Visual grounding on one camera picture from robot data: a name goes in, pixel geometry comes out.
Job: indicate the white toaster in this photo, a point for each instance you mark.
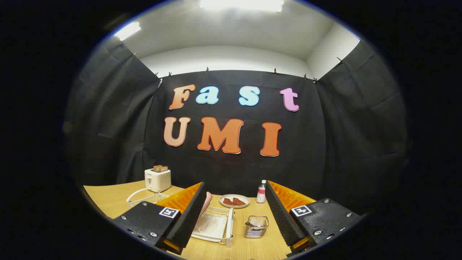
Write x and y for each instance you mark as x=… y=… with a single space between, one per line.
x=157 y=179

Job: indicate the small ceiling light panel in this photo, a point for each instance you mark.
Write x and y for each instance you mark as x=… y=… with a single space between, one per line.
x=127 y=30

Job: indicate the pink plate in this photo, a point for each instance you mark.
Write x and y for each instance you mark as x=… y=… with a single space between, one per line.
x=207 y=200

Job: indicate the red meat piece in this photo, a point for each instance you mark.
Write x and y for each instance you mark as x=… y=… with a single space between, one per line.
x=228 y=201
x=239 y=202

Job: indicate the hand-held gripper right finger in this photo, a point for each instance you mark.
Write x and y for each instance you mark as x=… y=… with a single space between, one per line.
x=281 y=216

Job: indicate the beige plate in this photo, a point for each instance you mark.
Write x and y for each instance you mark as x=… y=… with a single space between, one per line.
x=222 y=200

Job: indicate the clear plastic bottle red label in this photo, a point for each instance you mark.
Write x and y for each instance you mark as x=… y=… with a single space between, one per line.
x=261 y=195

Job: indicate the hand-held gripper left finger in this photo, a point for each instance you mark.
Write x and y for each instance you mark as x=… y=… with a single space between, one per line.
x=191 y=216

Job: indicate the large ceiling light panel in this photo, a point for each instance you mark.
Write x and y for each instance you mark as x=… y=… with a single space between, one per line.
x=242 y=4

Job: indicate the white drip tray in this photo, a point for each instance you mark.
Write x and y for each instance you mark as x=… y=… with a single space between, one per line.
x=213 y=225

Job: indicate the black backdrop cloth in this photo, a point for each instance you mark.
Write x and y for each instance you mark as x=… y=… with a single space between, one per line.
x=231 y=169

